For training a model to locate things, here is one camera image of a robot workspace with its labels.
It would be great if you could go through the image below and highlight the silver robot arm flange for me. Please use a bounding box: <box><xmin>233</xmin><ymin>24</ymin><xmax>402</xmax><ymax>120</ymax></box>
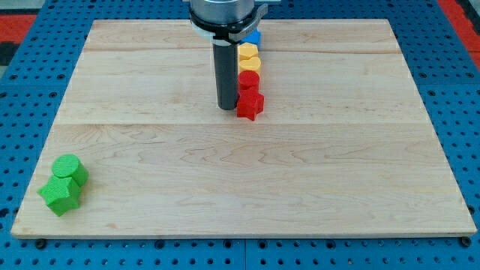
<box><xmin>189</xmin><ymin>0</ymin><xmax>269</xmax><ymax>46</ymax></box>

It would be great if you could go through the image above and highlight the red star block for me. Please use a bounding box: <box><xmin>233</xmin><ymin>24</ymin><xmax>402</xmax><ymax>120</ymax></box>
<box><xmin>236</xmin><ymin>90</ymin><xmax>265</xmax><ymax>121</ymax></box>

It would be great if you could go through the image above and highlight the green star block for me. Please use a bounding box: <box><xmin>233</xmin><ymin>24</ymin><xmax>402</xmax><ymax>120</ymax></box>
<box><xmin>37</xmin><ymin>175</ymin><xmax>81</xmax><ymax>216</ymax></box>

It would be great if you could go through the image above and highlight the red cylinder block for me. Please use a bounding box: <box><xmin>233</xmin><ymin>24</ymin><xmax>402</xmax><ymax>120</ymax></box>
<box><xmin>238</xmin><ymin>70</ymin><xmax>260</xmax><ymax>91</ymax></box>

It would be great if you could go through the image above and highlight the yellow heart block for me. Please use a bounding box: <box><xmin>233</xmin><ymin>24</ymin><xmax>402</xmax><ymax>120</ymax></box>
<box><xmin>238</xmin><ymin>56</ymin><xmax>262</xmax><ymax>74</ymax></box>

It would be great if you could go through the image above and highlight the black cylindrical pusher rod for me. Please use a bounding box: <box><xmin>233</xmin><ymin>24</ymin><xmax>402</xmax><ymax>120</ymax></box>
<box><xmin>213</xmin><ymin>44</ymin><xmax>239</xmax><ymax>110</ymax></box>

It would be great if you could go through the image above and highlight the yellow pentagon block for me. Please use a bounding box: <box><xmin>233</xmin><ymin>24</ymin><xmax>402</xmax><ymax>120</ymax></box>
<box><xmin>238</xmin><ymin>42</ymin><xmax>259</xmax><ymax>61</ymax></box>

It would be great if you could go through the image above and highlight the blue block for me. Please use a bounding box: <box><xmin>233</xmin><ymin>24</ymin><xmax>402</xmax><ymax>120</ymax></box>
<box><xmin>241</xmin><ymin>29</ymin><xmax>262</xmax><ymax>47</ymax></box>

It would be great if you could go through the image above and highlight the light wooden board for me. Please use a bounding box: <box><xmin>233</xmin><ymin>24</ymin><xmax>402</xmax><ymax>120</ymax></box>
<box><xmin>11</xmin><ymin>19</ymin><xmax>477</xmax><ymax>239</ymax></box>

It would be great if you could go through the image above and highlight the green cylinder block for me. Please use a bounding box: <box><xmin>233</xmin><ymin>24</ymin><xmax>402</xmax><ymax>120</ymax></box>
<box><xmin>52</xmin><ymin>154</ymin><xmax>89</xmax><ymax>187</ymax></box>

